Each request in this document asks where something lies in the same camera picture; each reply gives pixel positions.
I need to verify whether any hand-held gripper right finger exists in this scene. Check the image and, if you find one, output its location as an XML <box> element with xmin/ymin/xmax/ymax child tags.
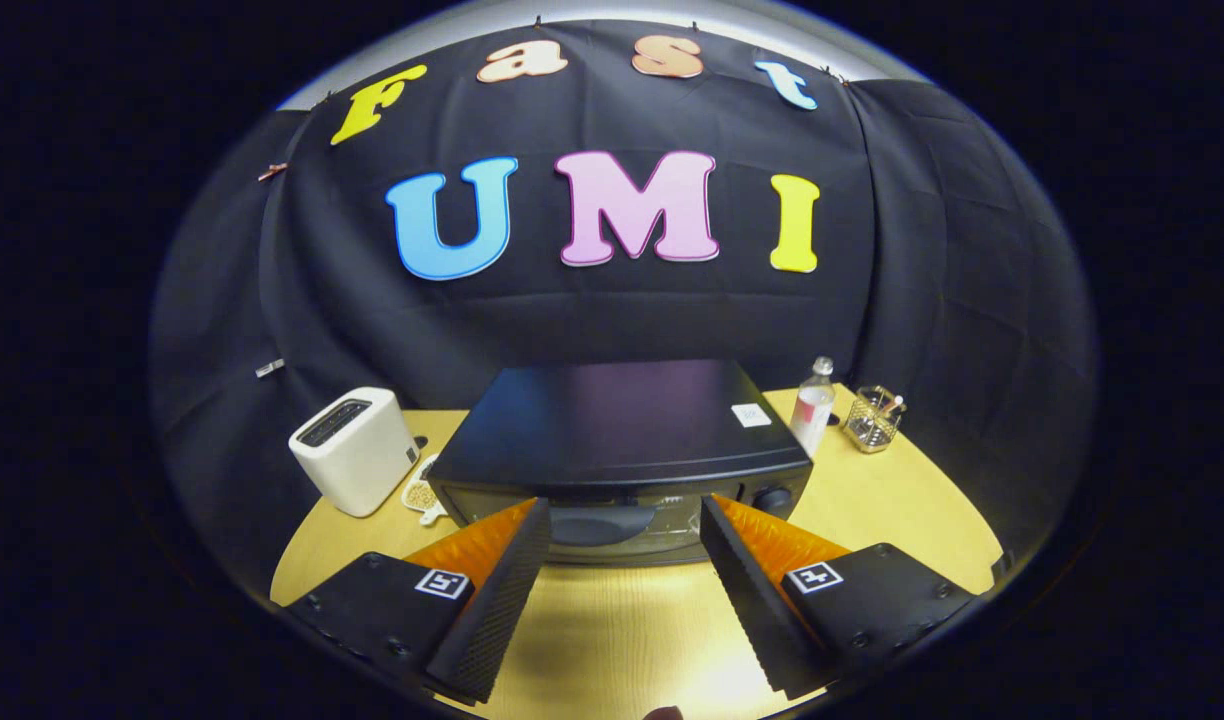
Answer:
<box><xmin>700</xmin><ymin>493</ymin><xmax>976</xmax><ymax>701</ymax></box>

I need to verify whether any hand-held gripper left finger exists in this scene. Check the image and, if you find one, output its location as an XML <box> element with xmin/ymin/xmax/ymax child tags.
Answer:
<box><xmin>290</xmin><ymin>497</ymin><xmax>553</xmax><ymax>706</ymax></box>

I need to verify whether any black toaster oven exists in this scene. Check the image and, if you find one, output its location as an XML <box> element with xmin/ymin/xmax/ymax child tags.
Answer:
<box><xmin>427</xmin><ymin>358</ymin><xmax>815</xmax><ymax>568</ymax></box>

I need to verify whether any white bread toaster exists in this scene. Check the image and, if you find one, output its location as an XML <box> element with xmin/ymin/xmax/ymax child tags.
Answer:
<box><xmin>289</xmin><ymin>386</ymin><xmax>420</xmax><ymax>518</ymax></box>

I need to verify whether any small white seed dish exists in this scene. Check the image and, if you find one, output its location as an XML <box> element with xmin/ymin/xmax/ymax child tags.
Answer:
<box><xmin>401</xmin><ymin>452</ymin><xmax>451</xmax><ymax>528</ymax></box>

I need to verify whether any clear plastic bottle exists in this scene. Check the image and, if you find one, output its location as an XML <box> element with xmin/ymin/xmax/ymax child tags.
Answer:
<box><xmin>789</xmin><ymin>356</ymin><xmax>836</xmax><ymax>459</ymax></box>

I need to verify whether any metal wire utensil holder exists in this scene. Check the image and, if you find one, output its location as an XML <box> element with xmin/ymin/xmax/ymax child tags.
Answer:
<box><xmin>844</xmin><ymin>385</ymin><xmax>908</xmax><ymax>455</ymax></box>

